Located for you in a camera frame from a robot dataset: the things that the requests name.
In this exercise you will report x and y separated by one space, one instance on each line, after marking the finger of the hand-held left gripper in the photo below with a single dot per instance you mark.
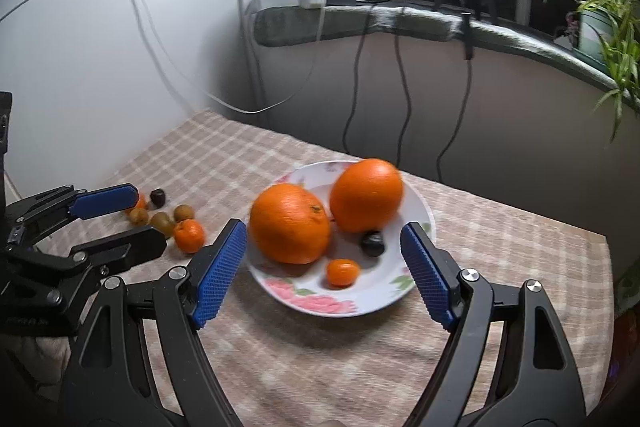
127 246
107 201

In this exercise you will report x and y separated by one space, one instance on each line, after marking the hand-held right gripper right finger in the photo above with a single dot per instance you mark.
425 277

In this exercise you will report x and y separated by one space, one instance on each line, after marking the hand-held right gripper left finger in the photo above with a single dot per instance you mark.
222 272

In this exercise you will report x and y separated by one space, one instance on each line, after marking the small green kiwi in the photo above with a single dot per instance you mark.
162 225
139 217
183 213

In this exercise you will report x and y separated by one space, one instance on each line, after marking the large orange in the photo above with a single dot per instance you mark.
367 194
287 227

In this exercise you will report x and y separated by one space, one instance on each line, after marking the small oval mandarin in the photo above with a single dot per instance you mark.
343 274

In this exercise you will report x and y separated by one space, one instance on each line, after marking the white floral plate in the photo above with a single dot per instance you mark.
320 303

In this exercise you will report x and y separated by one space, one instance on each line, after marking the small mandarin with stem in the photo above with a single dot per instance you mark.
189 237

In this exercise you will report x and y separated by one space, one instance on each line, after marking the beige checked tablecloth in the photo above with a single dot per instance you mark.
350 357

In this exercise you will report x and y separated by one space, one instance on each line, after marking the white cabinet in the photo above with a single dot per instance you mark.
75 57

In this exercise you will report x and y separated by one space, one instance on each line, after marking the green patterned bag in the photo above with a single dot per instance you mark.
628 292

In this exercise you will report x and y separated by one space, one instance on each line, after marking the potted spider plant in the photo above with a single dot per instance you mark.
595 28

